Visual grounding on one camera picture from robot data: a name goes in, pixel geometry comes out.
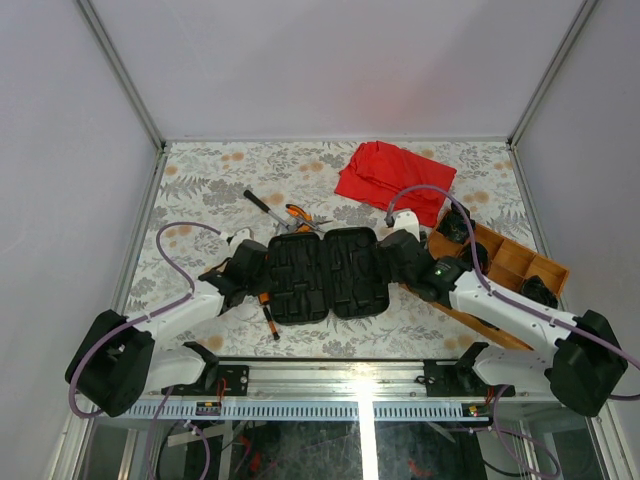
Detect small orange black screwdriver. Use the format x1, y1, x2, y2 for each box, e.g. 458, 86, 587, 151
262, 306, 280, 341

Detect black plastic tool case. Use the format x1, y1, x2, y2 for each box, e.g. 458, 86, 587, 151
266, 227, 390, 325

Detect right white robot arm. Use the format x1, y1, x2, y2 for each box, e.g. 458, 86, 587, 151
379, 230, 629, 417

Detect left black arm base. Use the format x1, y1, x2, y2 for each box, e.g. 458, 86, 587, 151
176, 342, 250, 399

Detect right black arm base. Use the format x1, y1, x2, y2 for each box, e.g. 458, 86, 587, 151
422, 342, 503, 398

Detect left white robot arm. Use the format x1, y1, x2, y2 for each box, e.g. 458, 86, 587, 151
65, 240, 268, 418

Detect orange black pliers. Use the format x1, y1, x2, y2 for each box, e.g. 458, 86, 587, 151
284, 203, 330, 233

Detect red folded cloth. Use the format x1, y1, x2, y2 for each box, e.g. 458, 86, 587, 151
335, 141, 457, 210

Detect wooden compartment tray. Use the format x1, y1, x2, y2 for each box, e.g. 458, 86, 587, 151
421, 220, 569, 350

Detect black tape roll right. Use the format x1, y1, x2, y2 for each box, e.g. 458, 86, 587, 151
520, 275, 559, 309

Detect black handled hammer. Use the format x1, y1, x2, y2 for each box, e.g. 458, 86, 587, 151
243, 189, 295, 233

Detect aluminium front rail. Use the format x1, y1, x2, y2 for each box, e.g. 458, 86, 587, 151
74, 357, 616, 422

